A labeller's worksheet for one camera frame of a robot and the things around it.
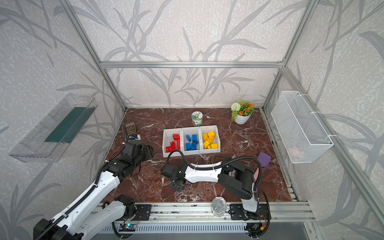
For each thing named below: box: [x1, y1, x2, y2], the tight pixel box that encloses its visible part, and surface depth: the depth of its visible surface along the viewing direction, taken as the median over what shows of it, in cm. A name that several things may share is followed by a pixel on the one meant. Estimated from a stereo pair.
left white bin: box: [162, 128, 183, 158], surface depth 101 cm
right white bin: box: [199, 125, 221, 154], surface depth 98 cm
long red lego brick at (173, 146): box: [170, 141, 177, 151], surface depth 99 cm
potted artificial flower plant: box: [231, 96, 255, 125], surface depth 104 cm
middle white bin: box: [181, 127, 202, 156], surface depth 100 cm
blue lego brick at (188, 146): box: [185, 143, 192, 151], surface depth 99 cm
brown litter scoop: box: [125, 122, 136, 135], surface depth 110 cm
